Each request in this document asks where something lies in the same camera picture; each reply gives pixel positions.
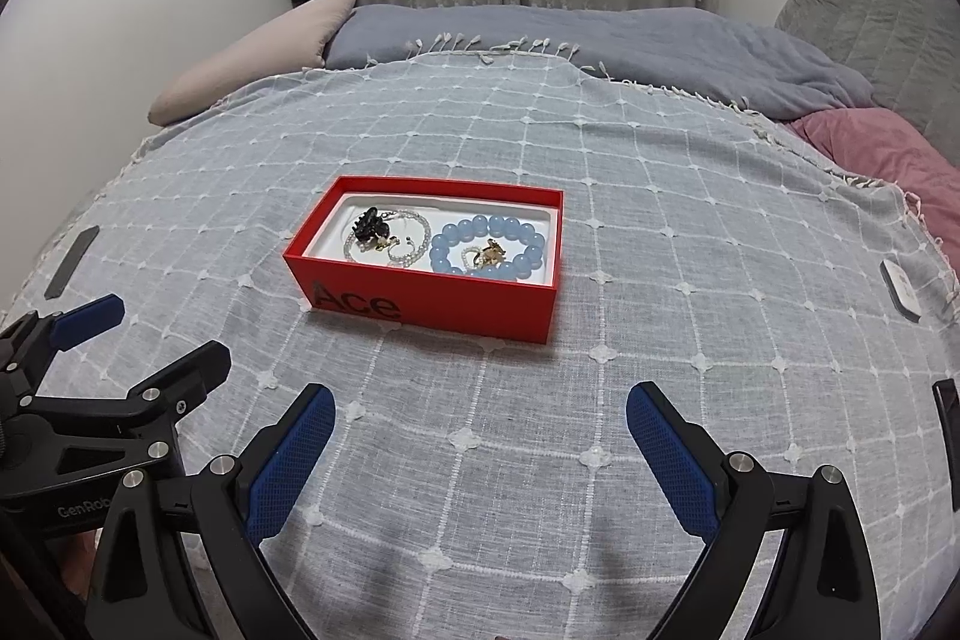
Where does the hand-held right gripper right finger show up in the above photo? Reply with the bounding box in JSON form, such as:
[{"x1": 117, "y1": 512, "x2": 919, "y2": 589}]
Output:
[{"x1": 626, "y1": 381, "x2": 882, "y2": 640}]

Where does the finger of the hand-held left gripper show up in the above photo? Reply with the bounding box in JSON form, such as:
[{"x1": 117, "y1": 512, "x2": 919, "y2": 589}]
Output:
[
  {"x1": 15, "y1": 340, "x2": 232, "y2": 453},
  {"x1": 0, "y1": 293, "x2": 125, "y2": 401}
]

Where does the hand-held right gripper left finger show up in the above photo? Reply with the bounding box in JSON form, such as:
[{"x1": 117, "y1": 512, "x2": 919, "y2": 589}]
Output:
[{"x1": 84, "y1": 383, "x2": 338, "y2": 640}]

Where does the clear crystal bead bracelet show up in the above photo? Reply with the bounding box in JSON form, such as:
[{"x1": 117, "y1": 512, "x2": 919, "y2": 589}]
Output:
[{"x1": 343, "y1": 209, "x2": 434, "y2": 270}]

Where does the red cardboard box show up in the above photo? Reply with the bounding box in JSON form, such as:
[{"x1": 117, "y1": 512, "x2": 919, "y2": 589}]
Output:
[{"x1": 283, "y1": 175, "x2": 565, "y2": 345}]

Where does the dark stone ring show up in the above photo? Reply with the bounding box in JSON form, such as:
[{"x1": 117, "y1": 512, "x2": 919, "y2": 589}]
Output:
[{"x1": 352, "y1": 206, "x2": 395, "y2": 251}]

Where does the blue bead bracelet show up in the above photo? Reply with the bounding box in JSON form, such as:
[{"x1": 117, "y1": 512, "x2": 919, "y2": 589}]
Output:
[{"x1": 429, "y1": 215, "x2": 545, "y2": 277}]

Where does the dark flat rectangular device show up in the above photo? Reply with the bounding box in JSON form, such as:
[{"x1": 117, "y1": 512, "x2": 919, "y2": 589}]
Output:
[{"x1": 43, "y1": 225, "x2": 101, "y2": 301}]

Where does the grey checked fringed blanket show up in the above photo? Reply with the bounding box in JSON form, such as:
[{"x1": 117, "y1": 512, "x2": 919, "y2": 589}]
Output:
[{"x1": 0, "y1": 47, "x2": 960, "y2": 640}]

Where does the black phone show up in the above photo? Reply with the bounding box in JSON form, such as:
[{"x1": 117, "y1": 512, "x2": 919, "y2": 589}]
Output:
[{"x1": 931, "y1": 377, "x2": 960, "y2": 453}]

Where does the white card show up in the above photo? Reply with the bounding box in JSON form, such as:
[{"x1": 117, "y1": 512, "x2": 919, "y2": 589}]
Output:
[{"x1": 880, "y1": 257, "x2": 923, "y2": 321}]

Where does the beige pillow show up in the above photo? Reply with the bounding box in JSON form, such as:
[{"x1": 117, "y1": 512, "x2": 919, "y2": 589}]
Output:
[{"x1": 148, "y1": 0, "x2": 356, "y2": 126}]

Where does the pink pillow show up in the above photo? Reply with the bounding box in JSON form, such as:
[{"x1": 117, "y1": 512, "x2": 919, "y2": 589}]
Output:
[{"x1": 780, "y1": 107, "x2": 960, "y2": 270}]

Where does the blue-grey duvet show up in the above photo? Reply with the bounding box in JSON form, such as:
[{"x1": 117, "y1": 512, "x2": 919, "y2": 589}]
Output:
[{"x1": 324, "y1": 2, "x2": 875, "y2": 120}]

